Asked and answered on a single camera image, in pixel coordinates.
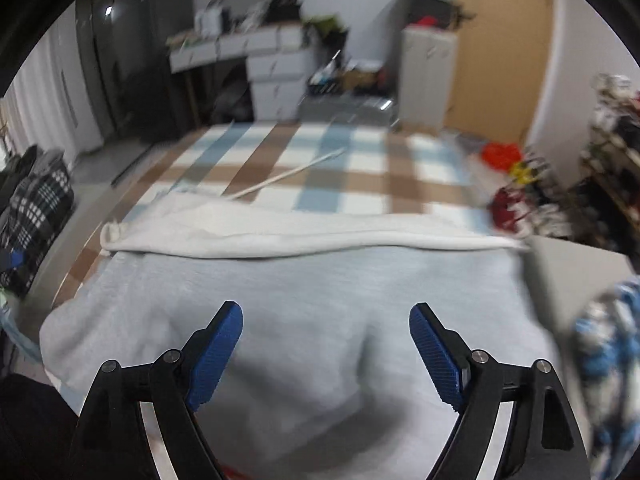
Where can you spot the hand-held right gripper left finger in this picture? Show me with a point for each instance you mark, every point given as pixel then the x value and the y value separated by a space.
pixel 215 355

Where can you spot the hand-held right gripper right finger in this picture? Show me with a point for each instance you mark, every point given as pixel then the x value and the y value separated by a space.
pixel 435 360

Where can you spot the grey hoodie with red print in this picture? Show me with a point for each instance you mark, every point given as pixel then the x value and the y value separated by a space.
pixel 310 300

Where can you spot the cream white garment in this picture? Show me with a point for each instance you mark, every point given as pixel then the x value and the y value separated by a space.
pixel 250 235

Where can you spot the blue white patterned cloth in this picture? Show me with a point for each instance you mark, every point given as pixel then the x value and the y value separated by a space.
pixel 610 340

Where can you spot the pile of loose shoes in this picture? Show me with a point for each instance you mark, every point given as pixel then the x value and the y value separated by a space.
pixel 520 200

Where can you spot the person's black clothing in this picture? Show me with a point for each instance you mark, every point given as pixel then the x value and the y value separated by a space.
pixel 30 425

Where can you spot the blue brown checked bed sheet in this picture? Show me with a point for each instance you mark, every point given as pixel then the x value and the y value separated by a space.
pixel 350 180

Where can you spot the red plastic bag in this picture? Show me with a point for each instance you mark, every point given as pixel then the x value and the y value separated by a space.
pixel 502 154

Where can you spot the black white plaid cloth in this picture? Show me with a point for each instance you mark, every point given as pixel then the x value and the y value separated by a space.
pixel 40 210

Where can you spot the bamboo shoe rack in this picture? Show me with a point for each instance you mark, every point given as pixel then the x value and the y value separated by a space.
pixel 607 160

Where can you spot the silver suitcase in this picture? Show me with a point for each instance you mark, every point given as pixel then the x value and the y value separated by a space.
pixel 345 107

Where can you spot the white upright suitcase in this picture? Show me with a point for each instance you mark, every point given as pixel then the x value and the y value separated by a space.
pixel 427 80

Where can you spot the small cardboard box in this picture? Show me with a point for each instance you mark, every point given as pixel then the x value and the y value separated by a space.
pixel 357 80

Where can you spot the white drawer desk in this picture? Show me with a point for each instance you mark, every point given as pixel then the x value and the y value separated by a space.
pixel 275 65

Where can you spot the white wardrobe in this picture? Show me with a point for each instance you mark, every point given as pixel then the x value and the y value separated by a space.
pixel 45 110

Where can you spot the dark grey refrigerator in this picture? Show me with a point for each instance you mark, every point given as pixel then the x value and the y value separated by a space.
pixel 150 60

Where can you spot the light wooden door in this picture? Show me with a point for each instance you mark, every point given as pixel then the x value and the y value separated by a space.
pixel 500 60

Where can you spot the wooden shoe rack with shoes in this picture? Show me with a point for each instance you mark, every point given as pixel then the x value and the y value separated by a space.
pixel 615 105

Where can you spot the white electric kettle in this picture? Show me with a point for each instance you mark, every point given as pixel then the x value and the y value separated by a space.
pixel 207 22

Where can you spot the dark wrapped flower bouquet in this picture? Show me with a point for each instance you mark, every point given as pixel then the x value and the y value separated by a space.
pixel 327 37

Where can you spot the arched mirror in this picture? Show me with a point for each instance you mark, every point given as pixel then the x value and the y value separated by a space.
pixel 242 0

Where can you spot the black bag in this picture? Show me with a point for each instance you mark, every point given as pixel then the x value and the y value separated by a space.
pixel 287 2

